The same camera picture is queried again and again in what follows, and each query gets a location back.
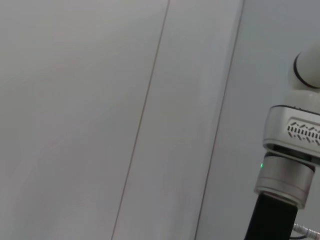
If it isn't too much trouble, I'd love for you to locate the silver right cable connector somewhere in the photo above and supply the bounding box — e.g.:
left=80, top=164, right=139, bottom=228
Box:
left=291, top=222, right=320, bottom=240

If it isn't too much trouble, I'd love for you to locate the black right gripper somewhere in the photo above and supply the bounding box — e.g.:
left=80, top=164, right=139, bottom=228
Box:
left=243, top=193, right=300, bottom=240

